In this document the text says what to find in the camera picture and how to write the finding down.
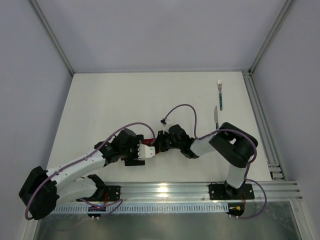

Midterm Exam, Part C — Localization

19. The knife with teal handle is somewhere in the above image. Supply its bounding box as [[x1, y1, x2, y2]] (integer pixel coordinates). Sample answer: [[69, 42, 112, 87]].
[[213, 105, 219, 130]]

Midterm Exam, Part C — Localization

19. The fork with teal handle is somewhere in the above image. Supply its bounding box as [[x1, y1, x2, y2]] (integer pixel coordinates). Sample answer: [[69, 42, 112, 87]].
[[217, 79, 223, 111]]

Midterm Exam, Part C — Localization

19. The dark red cloth napkin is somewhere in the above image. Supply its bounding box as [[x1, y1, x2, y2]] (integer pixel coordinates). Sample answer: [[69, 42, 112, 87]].
[[120, 138, 157, 161]]

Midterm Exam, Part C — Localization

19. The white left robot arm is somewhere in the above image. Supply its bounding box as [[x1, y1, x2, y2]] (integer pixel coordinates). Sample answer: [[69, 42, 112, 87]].
[[18, 128, 144, 220]]

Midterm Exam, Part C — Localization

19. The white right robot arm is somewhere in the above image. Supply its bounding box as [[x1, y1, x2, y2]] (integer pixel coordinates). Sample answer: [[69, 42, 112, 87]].
[[152, 122, 258, 199]]

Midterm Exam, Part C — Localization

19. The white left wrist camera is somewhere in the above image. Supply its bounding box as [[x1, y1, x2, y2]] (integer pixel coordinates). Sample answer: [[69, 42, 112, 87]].
[[137, 144, 156, 159]]

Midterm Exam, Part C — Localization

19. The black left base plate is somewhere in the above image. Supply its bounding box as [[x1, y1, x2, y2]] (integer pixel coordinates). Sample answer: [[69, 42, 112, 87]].
[[98, 185, 121, 203]]

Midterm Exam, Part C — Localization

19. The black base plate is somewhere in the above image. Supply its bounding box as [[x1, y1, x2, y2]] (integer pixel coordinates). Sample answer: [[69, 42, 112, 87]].
[[98, 185, 121, 203], [208, 183, 255, 201]]

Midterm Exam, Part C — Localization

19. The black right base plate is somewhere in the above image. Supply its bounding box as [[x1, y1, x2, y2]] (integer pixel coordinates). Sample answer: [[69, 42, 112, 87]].
[[208, 183, 255, 201]]

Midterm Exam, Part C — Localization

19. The slotted cable duct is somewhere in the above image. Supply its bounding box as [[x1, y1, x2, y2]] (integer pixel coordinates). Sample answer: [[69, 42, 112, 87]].
[[52, 202, 229, 214]]

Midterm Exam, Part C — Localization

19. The aluminium right side rail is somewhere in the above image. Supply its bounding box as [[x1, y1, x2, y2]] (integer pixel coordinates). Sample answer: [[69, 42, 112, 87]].
[[242, 70, 287, 181]]

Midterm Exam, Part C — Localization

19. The aluminium rail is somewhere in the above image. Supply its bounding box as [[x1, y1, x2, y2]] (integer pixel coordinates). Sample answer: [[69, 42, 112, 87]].
[[242, 70, 287, 181], [57, 181, 305, 204]]

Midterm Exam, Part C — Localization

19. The aluminium front rail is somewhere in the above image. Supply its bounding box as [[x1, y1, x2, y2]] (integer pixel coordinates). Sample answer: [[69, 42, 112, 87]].
[[57, 181, 305, 204]]

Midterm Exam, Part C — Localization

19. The left corner frame post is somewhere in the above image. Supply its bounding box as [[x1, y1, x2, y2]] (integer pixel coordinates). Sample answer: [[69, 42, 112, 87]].
[[28, 0, 75, 77]]

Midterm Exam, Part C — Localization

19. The corner frame post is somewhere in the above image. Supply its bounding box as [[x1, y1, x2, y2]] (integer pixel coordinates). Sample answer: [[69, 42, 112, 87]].
[[248, 0, 296, 75], [28, 0, 75, 77]]

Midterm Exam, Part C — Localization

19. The right corner frame post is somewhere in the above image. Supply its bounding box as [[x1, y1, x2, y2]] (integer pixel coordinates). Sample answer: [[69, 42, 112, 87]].
[[248, 0, 296, 75]]

